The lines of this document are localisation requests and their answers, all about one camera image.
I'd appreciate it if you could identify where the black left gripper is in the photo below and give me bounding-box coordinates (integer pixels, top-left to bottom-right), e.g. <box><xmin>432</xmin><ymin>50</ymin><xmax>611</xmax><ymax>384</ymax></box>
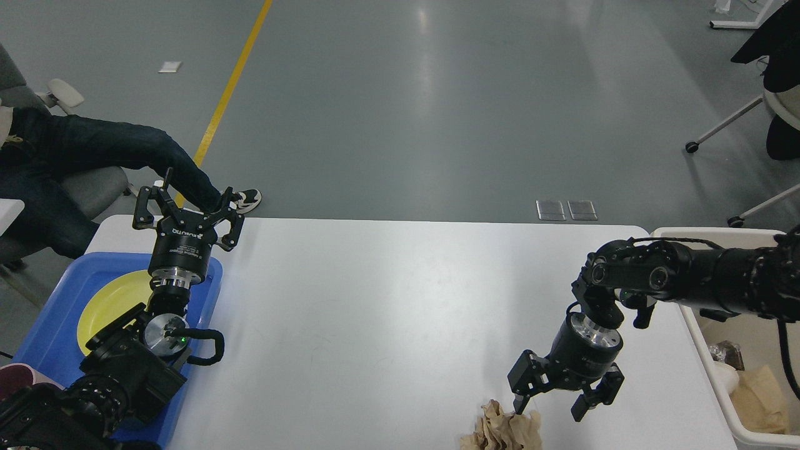
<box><xmin>131</xmin><ymin>167</ymin><xmax>244</xmax><ymax>289</ymax></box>

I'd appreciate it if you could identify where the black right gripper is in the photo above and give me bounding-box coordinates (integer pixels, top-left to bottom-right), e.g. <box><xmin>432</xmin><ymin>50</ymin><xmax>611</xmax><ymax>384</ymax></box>
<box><xmin>507</xmin><ymin>311</ymin><xmax>624</xmax><ymax>423</ymax></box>

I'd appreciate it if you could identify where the brown paper ball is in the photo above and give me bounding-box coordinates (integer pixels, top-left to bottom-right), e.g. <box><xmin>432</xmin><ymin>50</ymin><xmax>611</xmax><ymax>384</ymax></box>
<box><xmin>459</xmin><ymin>399</ymin><xmax>543</xmax><ymax>449</ymax></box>

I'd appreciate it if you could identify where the yellow plastic plate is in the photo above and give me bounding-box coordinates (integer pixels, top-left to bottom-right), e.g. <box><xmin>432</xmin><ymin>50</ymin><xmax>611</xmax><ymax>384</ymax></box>
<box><xmin>76</xmin><ymin>270</ymin><xmax>152</xmax><ymax>356</ymax></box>

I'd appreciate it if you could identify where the white paper cup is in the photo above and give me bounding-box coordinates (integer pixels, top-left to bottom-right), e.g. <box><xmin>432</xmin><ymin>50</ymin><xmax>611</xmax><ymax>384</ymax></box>
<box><xmin>711</xmin><ymin>361</ymin><xmax>740</xmax><ymax>395</ymax></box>

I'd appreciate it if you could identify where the brown paper bag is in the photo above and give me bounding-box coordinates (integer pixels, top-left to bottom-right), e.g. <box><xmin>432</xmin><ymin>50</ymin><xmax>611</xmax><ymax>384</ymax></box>
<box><xmin>729</xmin><ymin>366</ymin><xmax>789</xmax><ymax>434</ymax></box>

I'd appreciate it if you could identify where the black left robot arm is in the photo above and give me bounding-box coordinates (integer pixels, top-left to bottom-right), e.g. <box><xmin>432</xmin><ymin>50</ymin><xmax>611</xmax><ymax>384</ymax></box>
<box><xmin>2</xmin><ymin>173</ymin><xmax>244</xmax><ymax>449</ymax></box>

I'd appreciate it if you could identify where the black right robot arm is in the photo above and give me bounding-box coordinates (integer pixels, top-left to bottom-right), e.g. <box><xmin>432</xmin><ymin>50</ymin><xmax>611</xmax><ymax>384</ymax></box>
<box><xmin>507</xmin><ymin>227</ymin><xmax>799</xmax><ymax>422</ymax></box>

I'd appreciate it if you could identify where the grey office chair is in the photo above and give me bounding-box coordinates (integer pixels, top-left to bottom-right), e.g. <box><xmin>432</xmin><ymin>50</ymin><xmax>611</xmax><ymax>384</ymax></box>
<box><xmin>1</xmin><ymin>48</ymin><xmax>132</xmax><ymax>309</ymax></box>

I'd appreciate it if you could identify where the seated person beige sweater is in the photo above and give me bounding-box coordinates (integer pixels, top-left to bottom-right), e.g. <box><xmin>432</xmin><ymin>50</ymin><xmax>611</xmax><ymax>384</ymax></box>
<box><xmin>0</xmin><ymin>106</ymin><xmax>263</xmax><ymax>258</ymax></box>

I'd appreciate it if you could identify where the blue plastic tray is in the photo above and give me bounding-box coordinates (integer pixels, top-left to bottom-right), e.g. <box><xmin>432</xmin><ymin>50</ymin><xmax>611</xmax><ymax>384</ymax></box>
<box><xmin>12</xmin><ymin>252</ymin><xmax>195</xmax><ymax>449</ymax></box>

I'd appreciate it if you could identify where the white desk corner left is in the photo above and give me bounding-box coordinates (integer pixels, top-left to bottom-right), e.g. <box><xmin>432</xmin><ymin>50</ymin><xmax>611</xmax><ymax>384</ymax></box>
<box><xmin>0</xmin><ymin>197</ymin><xmax>25</xmax><ymax>234</ymax></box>

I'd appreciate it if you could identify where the foil ball in bin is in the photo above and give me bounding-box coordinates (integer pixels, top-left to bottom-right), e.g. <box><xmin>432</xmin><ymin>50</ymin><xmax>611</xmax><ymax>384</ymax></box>
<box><xmin>707</xmin><ymin>340</ymin><xmax>745</xmax><ymax>371</ymax></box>

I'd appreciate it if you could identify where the metal floor socket cover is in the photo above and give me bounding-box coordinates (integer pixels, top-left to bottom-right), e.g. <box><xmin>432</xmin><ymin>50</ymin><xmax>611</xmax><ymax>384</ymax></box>
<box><xmin>536</xmin><ymin>200</ymin><xmax>598</xmax><ymax>221</ymax></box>

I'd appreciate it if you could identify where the beige plastic waste bin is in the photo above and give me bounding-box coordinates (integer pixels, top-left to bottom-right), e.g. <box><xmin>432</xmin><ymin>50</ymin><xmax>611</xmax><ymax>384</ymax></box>
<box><xmin>652</xmin><ymin>227</ymin><xmax>798</xmax><ymax>449</ymax></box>

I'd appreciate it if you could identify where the pink mug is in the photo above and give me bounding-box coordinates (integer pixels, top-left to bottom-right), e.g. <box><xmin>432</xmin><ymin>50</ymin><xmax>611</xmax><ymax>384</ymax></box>
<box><xmin>1</xmin><ymin>362</ymin><xmax>64</xmax><ymax>401</ymax></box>

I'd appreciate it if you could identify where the white chair with black jacket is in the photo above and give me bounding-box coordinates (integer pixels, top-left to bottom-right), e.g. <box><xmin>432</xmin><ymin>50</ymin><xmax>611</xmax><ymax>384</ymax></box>
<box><xmin>685</xmin><ymin>0</ymin><xmax>800</xmax><ymax>229</ymax></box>

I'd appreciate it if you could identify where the white table leg base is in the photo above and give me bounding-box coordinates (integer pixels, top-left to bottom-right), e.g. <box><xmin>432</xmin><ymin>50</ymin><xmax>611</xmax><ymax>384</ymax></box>
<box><xmin>709</xmin><ymin>1</ymin><xmax>786</xmax><ymax>29</ymax></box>

